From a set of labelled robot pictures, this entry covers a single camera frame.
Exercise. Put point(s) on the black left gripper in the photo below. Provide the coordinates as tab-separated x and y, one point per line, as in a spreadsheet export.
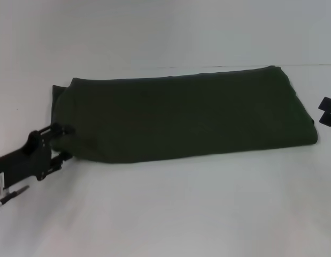
23	158

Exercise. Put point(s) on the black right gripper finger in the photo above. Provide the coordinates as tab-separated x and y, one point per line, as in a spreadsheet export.
328	119
328	103

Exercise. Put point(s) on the dark green FREE! t-shirt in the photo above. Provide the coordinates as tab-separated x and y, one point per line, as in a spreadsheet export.
181	115

